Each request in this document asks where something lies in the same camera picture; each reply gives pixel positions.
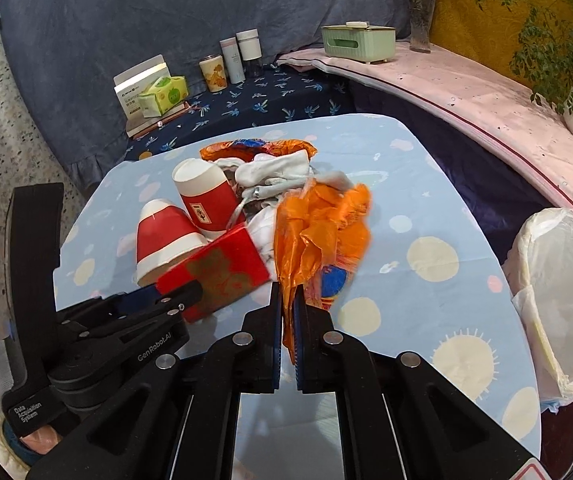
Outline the navy leaf-print cloth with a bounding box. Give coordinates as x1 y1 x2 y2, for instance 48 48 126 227
121 62 362 163

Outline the tall white bottle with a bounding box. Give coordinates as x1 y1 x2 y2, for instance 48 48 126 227
219 37 246 85

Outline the green tissue box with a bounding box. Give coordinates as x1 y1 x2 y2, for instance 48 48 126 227
321 21 397 64

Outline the white cardboard box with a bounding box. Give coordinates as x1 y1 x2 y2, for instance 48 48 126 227
113 55 170 121

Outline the orange plastic bag red print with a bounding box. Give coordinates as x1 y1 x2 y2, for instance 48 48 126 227
200 137 318 163

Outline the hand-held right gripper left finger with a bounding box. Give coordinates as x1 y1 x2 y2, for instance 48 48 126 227
26 284 283 480

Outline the crumpled white plastic wrap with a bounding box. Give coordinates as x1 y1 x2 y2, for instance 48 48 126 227
234 152 355 202

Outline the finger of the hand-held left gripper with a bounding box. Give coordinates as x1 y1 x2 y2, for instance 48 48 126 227
94 280 204 328
56 291 160 322

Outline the red envelope gold print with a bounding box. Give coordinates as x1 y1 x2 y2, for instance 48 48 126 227
156 224 272 323

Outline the orange plastic bag blue print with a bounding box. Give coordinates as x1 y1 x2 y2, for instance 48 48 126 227
272 182 373 367

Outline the blue-grey blanket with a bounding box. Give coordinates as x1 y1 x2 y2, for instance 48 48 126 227
0 0 437 196

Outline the white jar clear base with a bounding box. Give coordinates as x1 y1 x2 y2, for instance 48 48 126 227
236 30 263 78

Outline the red paper cup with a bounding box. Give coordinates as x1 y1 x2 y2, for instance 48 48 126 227
172 158 240 241
135 199 207 288

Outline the person's left forearm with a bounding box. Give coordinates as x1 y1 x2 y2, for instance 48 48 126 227
0 410 32 480

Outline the dark purple sheet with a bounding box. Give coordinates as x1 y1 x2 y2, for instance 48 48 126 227
349 80 573 263

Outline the glass vase with pink flowers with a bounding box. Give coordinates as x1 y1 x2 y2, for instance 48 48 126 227
387 0 447 54

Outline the orange printed can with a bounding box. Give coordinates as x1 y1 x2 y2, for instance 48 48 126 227
199 56 228 93

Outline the yellow cloth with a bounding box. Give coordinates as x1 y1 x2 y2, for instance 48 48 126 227
429 0 573 92

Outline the green tissue pack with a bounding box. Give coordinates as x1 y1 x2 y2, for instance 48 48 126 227
139 76 188 118

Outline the person's left hand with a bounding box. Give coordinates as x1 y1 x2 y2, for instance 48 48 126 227
19 427 63 457

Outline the bin with white liner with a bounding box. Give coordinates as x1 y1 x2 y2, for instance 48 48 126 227
501 206 573 403

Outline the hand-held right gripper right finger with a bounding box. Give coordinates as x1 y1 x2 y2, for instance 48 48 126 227
291 285 542 480

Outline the pink sheet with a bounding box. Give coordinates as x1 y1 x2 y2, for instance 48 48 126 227
276 40 573 211

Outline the brown book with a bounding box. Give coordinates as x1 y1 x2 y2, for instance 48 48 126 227
126 101 192 139

